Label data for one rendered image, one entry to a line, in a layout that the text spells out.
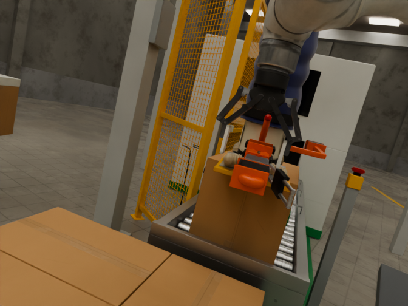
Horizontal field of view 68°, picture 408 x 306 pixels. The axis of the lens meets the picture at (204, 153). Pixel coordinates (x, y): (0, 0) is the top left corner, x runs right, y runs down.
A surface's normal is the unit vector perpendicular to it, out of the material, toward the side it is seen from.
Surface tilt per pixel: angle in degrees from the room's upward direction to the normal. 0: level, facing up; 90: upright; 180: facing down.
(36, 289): 0
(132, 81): 90
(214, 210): 90
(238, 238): 90
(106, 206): 90
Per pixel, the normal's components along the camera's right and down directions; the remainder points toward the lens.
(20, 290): 0.24, -0.96
